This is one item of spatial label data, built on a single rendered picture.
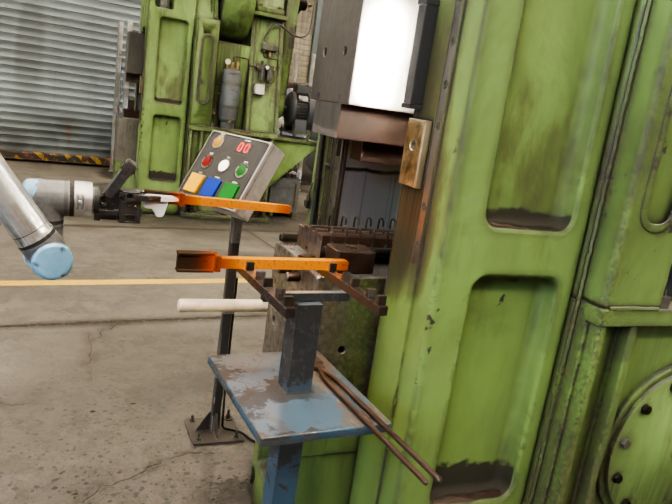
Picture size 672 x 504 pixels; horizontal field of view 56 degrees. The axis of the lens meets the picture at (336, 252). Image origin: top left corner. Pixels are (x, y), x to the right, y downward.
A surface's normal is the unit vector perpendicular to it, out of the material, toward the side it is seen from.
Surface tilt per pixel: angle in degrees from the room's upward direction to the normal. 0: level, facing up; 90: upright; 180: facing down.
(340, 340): 90
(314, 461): 90
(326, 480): 90
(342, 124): 90
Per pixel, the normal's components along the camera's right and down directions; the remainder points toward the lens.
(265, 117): 0.38, 0.07
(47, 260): 0.53, 0.33
